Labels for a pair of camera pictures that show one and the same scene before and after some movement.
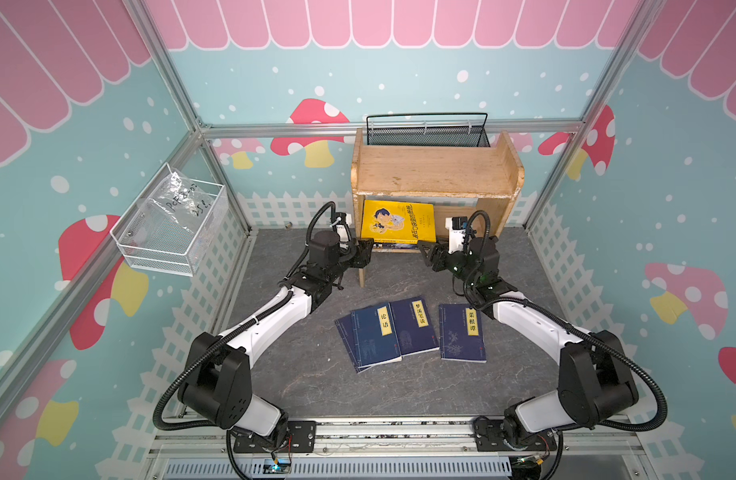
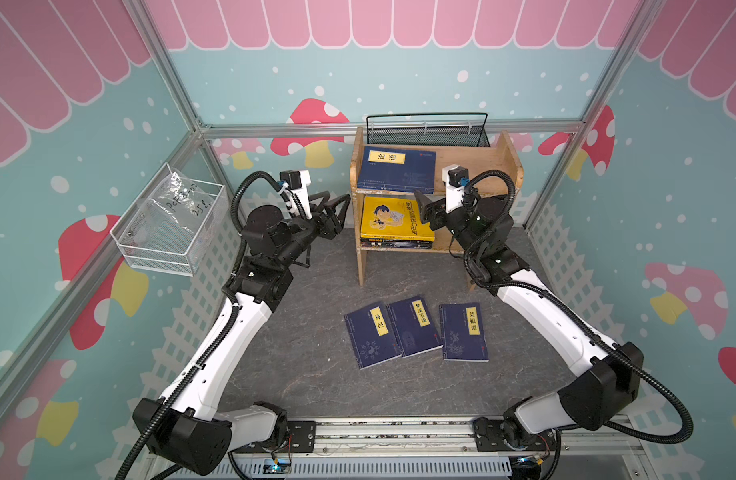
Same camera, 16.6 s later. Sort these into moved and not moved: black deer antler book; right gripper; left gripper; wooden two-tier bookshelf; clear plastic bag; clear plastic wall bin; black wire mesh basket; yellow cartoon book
Moved: left gripper; right gripper
Not moved: wooden two-tier bookshelf; clear plastic bag; black deer antler book; black wire mesh basket; yellow cartoon book; clear plastic wall bin
